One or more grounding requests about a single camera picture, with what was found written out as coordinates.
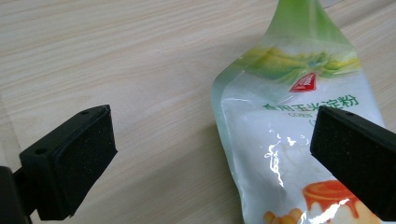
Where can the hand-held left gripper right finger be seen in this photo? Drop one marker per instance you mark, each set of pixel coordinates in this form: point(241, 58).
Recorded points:
point(358, 155)

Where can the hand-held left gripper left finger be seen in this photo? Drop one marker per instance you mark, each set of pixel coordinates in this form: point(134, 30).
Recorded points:
point(67, 165)

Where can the green and white starch bag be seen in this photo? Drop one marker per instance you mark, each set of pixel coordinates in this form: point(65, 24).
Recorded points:
point(274, 130)

